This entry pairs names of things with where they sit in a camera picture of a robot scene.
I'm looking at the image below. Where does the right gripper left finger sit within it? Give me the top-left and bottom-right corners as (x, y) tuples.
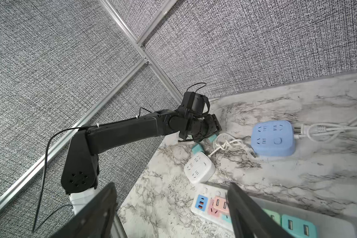
(51, 182), (119, 238)

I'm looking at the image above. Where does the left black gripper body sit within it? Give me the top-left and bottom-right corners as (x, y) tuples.
(190, 114), (222, 141)

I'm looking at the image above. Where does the pink plug cube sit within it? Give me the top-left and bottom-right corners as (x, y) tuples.
(213, 196), (230, 215)

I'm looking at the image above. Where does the teal plug cube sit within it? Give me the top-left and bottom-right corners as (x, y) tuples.
(208, 134), (218, 142)
(191, 144), (205, 155)
(263, 209), (281, 226)

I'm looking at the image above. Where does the blue square power strip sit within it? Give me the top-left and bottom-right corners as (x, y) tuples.
(251, 120), (296, 157)

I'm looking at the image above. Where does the green plug cube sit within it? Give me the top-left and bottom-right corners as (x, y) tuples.
(281, 214), (317, 238)

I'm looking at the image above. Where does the white square power strip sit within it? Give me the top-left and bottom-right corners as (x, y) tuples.
(184, 152), (215, 184)

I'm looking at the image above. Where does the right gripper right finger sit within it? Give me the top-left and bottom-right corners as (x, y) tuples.
(227, 182), (291, 238)

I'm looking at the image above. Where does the long white power strip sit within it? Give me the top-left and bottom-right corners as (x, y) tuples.
(191, 183), (357, 238)

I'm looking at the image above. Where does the blue strip white cable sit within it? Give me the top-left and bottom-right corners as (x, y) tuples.
(294, 112), (357, 143)

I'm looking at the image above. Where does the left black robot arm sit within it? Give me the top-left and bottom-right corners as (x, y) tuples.
(61, 110), (222, 214)

